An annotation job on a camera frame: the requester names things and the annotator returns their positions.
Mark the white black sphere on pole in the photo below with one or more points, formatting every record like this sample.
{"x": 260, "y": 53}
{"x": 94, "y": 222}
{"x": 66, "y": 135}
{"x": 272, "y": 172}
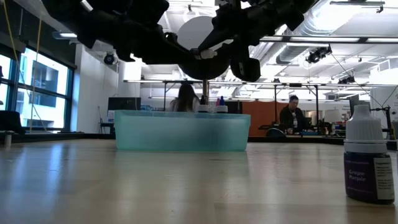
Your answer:
{"x": 192, "y": 34}

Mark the small black ceiling spotlight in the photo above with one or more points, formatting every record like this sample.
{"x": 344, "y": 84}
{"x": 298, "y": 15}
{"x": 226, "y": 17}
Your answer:
{"x": 346, "y": 80}

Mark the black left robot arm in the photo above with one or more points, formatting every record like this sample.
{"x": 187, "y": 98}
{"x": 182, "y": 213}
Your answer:
{"x": 93, "y": 18}

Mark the orange room partition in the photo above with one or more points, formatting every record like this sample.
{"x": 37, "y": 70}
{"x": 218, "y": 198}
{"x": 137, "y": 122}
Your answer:
{"x": 264, "y": 115}

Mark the silver ceiling ventilation duct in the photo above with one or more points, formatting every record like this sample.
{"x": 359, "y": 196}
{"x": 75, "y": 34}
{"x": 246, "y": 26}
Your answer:
{"x": 289, "y": 53}

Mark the round ceiling dome device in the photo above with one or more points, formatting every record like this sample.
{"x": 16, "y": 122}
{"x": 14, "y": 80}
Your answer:
{"x": 109, "y": 58}

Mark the black ceiling spotlight cluster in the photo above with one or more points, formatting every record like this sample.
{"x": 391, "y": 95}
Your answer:
{"x": 317, "y": 55}

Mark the small grey cylinder post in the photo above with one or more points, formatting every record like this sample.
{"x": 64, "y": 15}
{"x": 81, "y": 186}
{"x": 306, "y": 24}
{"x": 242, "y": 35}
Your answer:
{"x": 8, "y": 140}

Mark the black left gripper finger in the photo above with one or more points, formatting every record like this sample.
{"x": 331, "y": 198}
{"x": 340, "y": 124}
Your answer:
{"x": 189, "y": 57}

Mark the large red-tipped coloring bottle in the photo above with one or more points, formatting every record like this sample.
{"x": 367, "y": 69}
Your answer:
{"x": 217, "y": 102}

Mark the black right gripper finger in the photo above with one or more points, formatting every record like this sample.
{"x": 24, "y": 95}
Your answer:
{"x": 248, "y": 70}
{"x": 219, "y": 40}

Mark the large room window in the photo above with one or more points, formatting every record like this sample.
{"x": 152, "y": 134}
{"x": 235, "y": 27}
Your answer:
{"x": 46, "y": 77}

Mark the translucent teal plastic bin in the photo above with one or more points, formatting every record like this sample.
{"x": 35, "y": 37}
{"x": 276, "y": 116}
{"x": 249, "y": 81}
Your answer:
{"x": 180, "y": 133}

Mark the black tripod stand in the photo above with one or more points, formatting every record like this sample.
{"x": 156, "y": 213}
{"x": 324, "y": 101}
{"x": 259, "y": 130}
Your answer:
{"x": 388, "y": 124}

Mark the white lampshade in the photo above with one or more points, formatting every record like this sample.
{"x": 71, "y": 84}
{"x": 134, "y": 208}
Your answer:
{"x": 334, "y": 115}

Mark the large black-tipped coloring bottle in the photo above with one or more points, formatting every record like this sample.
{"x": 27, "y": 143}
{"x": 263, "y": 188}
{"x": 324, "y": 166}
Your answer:
{"x": 203, "y": 109}

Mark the black office chair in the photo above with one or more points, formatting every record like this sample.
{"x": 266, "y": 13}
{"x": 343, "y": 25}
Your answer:
{"x": 12, "y": 122}

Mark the person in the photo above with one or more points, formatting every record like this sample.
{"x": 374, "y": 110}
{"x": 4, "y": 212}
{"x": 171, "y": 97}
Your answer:
{"x": 185, "y": 99}
{"x": 290, "y": 118}

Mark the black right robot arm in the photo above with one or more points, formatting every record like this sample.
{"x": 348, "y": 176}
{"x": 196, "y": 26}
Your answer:
{"x": 298, "y": 12}

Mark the black metal gantry frame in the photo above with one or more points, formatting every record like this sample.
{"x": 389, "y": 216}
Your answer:
{"x": 275, "y": 93}

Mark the dark monitor on desk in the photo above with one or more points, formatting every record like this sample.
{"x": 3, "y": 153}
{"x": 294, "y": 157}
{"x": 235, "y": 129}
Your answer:
{"x": 354, "y": 100}

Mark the black room partition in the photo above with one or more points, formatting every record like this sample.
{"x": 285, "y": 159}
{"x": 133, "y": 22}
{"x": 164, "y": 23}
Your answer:
{"x": 236, "y": 107}

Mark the black computer monitor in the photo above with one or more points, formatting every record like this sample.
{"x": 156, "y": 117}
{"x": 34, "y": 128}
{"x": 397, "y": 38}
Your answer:
{"x": 124, "y": 103}

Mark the grape purple dropper bottle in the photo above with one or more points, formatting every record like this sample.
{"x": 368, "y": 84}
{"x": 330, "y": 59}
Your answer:
{"x": 357, "y": 180}

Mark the dark round chair back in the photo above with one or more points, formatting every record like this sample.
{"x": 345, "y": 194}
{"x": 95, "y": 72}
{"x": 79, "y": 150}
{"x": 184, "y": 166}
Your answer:
{"x": 275, "y": 133}

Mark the long ceiling light bar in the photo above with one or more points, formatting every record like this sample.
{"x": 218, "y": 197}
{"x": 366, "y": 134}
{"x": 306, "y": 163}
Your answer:
{"x": 323, "y": 39}

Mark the large blue food coloring bottle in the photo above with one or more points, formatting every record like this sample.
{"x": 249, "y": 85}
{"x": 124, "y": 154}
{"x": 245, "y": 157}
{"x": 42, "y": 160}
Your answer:
{"x": 222, "y": 109}

